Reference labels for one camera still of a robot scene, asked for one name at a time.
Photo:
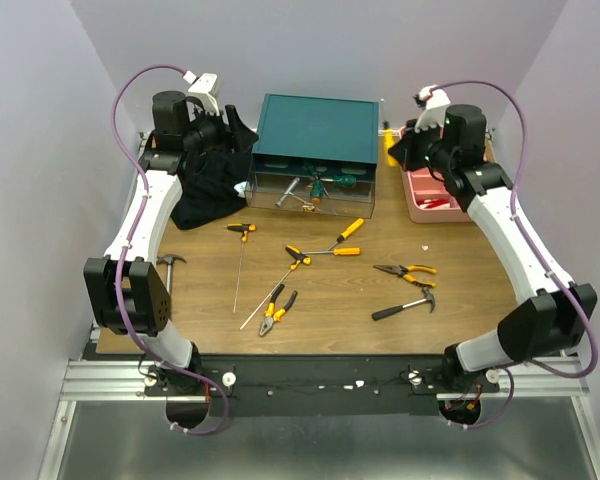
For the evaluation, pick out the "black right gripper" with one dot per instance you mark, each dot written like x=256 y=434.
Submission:
x=412 y=150

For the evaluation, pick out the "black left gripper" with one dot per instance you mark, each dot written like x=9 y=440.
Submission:
x=235 y=138

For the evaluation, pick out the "pink compartment tray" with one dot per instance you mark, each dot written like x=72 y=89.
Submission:
x=420 y=186

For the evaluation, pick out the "silver T-handle wrench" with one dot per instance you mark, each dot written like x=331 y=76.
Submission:
x=289 y=192

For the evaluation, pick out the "teal drawer cabinet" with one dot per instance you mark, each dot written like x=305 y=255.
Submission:
x=338 y=136

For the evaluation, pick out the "green screwdriver long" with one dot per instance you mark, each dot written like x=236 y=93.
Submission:
x=312 y=170

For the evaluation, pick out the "small green screwdriver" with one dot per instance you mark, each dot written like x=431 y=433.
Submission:
x=343 y=181

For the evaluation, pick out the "green screwdriver short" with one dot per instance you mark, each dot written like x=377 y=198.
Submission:
x=317 y=192

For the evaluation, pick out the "clear drawer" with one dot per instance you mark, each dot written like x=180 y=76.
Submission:
x=308 y=195

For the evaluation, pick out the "yellow screwdriver large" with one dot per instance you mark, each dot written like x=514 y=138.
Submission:
x=351 y=229

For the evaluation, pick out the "yellow screwdriver small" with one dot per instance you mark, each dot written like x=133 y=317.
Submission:
x=341 y=251

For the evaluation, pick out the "yellow black long rod driver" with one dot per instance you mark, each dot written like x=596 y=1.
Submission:
x=299 y=258

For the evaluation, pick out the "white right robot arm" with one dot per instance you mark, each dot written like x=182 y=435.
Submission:
x=552 y=311

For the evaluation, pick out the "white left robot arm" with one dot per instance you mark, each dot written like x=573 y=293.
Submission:
x=126 y=292

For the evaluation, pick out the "black cloth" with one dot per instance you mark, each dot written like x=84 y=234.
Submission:
x=209 y=192

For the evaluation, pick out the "red white item lower compartment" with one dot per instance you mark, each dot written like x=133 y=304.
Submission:
x=435 y=204

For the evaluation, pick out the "yellow long nose pliers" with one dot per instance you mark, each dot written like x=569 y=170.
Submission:
x=407 y=273

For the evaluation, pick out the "yellow black combination pliers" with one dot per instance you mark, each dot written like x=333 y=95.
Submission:
x=273 y=314

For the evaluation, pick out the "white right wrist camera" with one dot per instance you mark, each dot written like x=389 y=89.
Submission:
x=433 y=102

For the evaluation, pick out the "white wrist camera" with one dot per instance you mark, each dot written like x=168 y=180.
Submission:
x=203 y=91
x=433 y=102

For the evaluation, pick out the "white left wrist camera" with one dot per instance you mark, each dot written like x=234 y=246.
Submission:
x=203 y=91

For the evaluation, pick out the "yellow black T-handle long driver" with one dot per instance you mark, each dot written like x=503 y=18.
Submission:
x=244 y=229

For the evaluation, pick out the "black handled claw hammer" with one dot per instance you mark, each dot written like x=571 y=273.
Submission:
x=427 y=299

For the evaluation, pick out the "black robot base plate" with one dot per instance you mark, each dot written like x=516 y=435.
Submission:
x=251 y=385

